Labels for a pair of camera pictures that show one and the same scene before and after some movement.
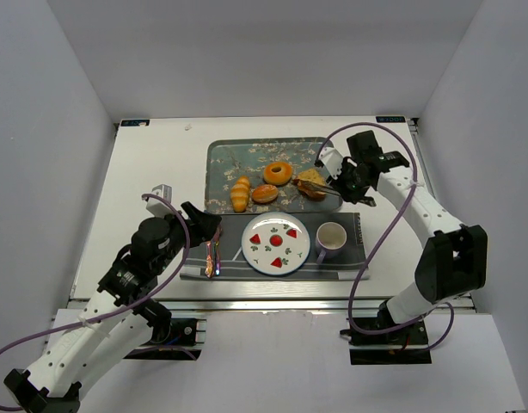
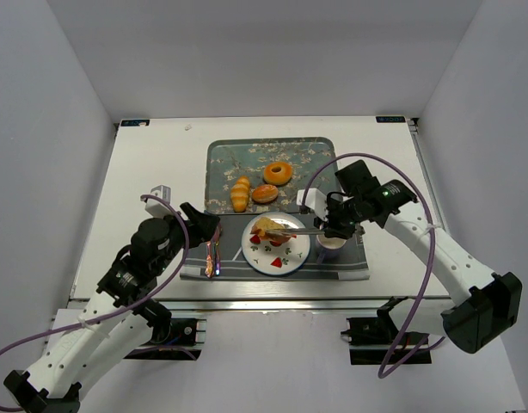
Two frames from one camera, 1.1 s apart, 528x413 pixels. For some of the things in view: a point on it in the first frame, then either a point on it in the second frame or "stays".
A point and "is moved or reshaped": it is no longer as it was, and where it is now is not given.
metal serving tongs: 319,188 is moved or reshaped
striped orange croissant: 240,194 stays
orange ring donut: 280,177 stays
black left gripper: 194,224 stays
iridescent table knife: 210,259 stays
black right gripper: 354,182 → 338,222
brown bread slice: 315,176 → 262,226
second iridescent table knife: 217,251 stays
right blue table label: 390,120 stays
